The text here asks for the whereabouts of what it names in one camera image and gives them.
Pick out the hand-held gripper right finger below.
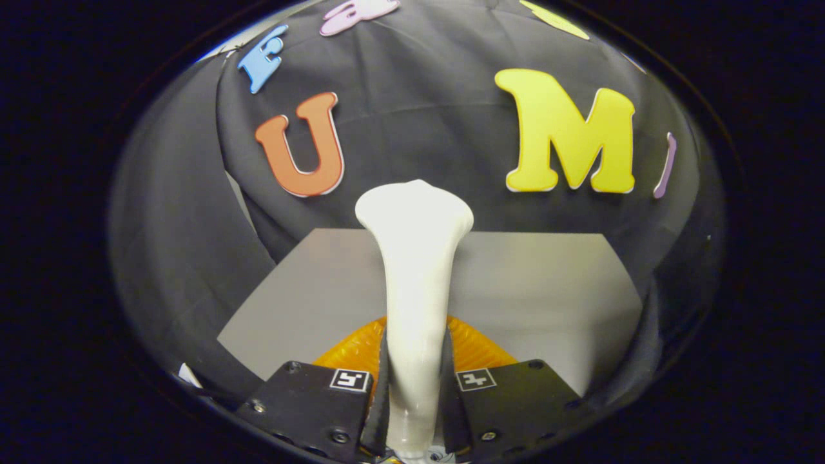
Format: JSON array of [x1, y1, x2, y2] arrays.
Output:
[[440, 316, 594, 461]]

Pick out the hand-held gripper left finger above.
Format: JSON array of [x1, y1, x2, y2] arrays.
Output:
[[235, 316, 391, 463]]

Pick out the white garment steamer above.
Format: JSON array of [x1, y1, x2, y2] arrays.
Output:
[[354, 179, 475, 459]]

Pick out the grey cabinet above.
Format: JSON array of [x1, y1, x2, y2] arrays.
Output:
[[217, 227, 643, 397]]

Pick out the black backdrop cloth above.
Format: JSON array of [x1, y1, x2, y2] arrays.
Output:
[[110, 0, 726, 413]]

